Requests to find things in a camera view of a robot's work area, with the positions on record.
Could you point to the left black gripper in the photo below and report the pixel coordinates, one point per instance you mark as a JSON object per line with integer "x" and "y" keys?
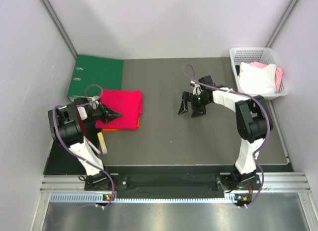
{"x": 108, "y": 115}

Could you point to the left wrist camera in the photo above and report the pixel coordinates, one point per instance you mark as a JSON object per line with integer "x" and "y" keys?
{"x": 94, "y": 103}

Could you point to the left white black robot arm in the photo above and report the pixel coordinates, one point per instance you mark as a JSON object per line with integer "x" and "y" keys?
{"x": 67, "y": 127}

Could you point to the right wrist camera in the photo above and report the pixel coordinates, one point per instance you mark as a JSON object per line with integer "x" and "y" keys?
{"x": 196, "y": 88}

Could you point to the white t shirt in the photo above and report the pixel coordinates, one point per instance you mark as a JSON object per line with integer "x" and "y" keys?
{"x": 253, "y": 80}

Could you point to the green ring binder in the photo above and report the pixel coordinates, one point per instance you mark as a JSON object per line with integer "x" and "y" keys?
{"x": 89, "y": 70}

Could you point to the magenta t shirt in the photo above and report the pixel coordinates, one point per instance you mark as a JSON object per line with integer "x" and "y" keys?
{"x": 127, "y": 102}

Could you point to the orange t shirt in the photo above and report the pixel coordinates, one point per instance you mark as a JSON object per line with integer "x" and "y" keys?
{"x": 115, "y": 130}

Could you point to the white plastic basket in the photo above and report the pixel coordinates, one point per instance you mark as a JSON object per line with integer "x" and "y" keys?
{"x": 258, "y": 54}

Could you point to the white pink-tipped pen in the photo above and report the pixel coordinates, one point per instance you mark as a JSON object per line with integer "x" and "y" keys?
{"x": 93, "y": 146}

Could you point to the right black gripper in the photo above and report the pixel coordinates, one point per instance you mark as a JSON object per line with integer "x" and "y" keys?
{"x": 187, "y": 97}

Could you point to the light pink t shirt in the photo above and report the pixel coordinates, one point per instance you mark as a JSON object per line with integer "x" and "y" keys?
{"x": 278, "y": 73}

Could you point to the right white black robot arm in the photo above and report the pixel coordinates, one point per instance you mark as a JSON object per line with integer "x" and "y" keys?
{"x": 252, "y": 118}

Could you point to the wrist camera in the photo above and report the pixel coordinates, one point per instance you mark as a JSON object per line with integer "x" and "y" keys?
{"x": 196, "y": 88}
{"x": 94, "y": 103}

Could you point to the aluminium frame rail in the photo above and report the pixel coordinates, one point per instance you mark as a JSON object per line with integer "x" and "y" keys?
{"x": 71, "y": 189}

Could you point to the black mat left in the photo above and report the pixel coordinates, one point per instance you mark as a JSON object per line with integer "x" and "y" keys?
{"x": 60, "y": 162}

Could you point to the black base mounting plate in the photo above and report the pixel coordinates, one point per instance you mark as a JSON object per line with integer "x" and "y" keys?
{"x": 173, "y": 181}

